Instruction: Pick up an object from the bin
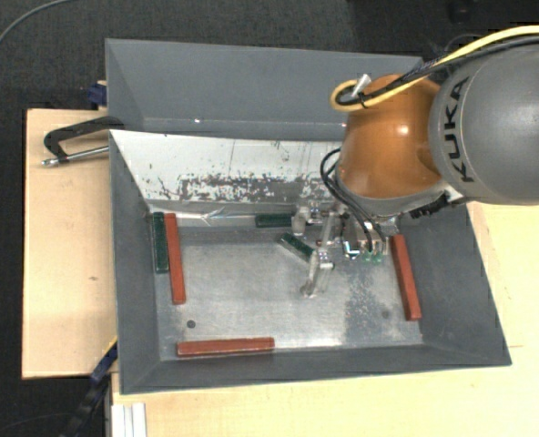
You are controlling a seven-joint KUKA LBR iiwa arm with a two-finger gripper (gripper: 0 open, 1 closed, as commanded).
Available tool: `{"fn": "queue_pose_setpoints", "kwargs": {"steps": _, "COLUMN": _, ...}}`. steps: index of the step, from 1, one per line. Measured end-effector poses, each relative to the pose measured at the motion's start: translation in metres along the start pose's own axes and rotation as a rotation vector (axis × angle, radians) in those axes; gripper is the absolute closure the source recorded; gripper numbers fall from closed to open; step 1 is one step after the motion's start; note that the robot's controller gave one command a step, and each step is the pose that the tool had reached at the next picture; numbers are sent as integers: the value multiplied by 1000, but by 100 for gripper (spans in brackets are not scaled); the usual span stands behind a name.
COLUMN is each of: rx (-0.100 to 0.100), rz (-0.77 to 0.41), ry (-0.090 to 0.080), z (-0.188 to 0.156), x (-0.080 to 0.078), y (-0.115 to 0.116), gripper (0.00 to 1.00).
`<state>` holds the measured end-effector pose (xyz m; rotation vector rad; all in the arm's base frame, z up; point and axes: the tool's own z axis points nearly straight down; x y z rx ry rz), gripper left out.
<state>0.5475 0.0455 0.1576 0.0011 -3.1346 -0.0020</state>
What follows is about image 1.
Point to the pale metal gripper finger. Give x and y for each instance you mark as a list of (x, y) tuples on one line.
[(316, 276), (299, 222)]

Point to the dark green flat block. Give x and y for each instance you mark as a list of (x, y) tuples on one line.
[(273, 220), (297, 245), (160, 244)]

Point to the red-brown flat block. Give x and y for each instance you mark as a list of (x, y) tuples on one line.
[(406, 280), (175, 262), (226, 347)]

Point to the grey metal bin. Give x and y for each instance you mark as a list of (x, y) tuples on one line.
[(251, 298)]

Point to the pale wood flat board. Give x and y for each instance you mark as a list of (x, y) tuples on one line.
[(64, 253)]

